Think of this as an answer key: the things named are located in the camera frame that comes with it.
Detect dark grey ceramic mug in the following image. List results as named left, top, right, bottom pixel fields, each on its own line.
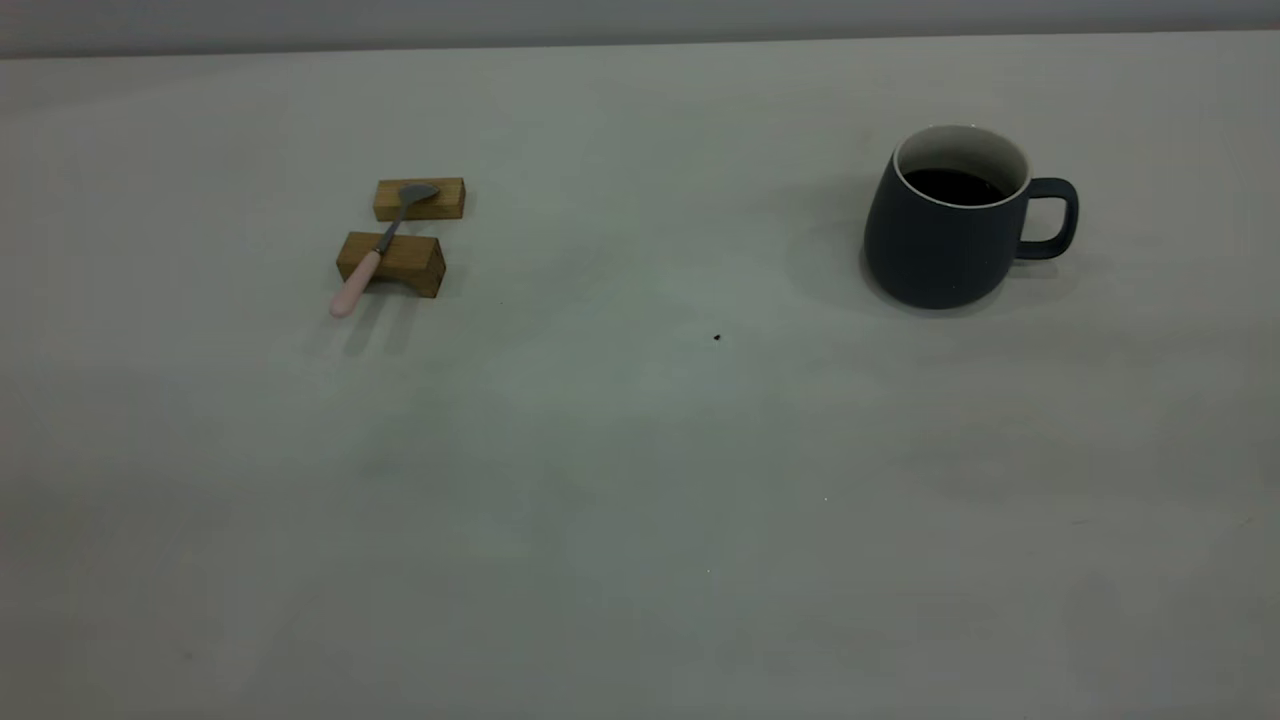
left=863, top=124, right=1080, bottom=310

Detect arched wooden block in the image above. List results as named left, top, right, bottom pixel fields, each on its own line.
left=336, top=231, right=446, bottom=299

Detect flat wooden block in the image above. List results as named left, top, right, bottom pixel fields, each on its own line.
left=373, top=177, right=467, bottom=222

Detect pink-handled metal spoon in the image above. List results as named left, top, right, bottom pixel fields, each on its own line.
left=330, top=183, right=441, bottom=319

